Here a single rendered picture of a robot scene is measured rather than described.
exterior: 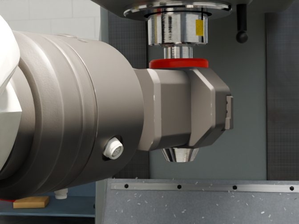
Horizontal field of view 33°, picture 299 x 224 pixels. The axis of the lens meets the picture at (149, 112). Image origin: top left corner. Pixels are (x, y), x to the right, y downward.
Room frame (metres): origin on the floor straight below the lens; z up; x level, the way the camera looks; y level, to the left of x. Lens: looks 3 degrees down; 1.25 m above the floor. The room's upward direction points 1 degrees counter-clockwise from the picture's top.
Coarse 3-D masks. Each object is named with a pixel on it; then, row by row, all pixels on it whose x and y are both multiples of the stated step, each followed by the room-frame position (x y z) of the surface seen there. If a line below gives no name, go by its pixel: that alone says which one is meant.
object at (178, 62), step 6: (156, 60) 0.39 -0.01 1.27; (162, 60) 0.39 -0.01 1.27; (168, 60) 0.38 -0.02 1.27; (174, 60) 0.38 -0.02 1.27; (180, 60) 0.38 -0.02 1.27; (186, 60) 0.38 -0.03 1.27; (192, 60) 0.38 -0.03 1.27; (198, 60) 0.39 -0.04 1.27; (204, 60) 0.39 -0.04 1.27; (150, 66) 0.40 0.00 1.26; (156, 66) 0.39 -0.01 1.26; (162, 66) 0.38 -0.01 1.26; (168, 66) 0.38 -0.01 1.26; (174, 66) 0.38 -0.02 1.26; (180, 66) 0.38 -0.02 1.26; (186, 66) 0.38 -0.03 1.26; (192, 66) 0.38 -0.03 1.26; (198, 66) 0.39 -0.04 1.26; (204, 66) 0.39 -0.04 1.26
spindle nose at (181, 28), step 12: (156, 12) 0.39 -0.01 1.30; (168, 12) 0.38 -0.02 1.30; (180, 12) 0.38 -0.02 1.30; (192, 12) 0.38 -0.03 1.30; (204, 12) 0.39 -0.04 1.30; (156, 24) 0.39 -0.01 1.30; (168, 24) 0.38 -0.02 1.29; (180, 24) 0.38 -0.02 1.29; (192, 24) 0.38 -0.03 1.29; (204, 24) 0.39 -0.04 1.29; (156, 36) 0.39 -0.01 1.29; (168, 36) 0.38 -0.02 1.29; (180, 36) 0.38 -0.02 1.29; (192, 36) 0.38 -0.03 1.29; (204, 36) 0.39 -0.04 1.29
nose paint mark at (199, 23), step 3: (198, 21) 0.38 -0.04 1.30; (201, 21) 0.39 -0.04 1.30; (198, 24) 0.38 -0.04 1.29; (201, 24) 0.39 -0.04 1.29; (198, 27) 0.38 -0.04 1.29; (201, 27) 0.39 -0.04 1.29; (198, 30) 0.38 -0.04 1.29; (201, 30) 0.39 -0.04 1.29; (198, 33) 0.38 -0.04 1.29; (201, 33) 0.39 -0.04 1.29
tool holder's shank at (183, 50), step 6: (168, 48) 0.40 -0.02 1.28; (174, 48) 0.39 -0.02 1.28; (180, 48) 0.39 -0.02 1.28; (186, 48) 0.39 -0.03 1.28; (192, 48) 0.40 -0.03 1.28; (168, 54) 0.40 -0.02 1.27; (174, 54) 0.39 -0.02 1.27; (180, 54) 0.39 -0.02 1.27; (186, 54) 0.39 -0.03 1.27; (192, 54) 0.40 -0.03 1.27
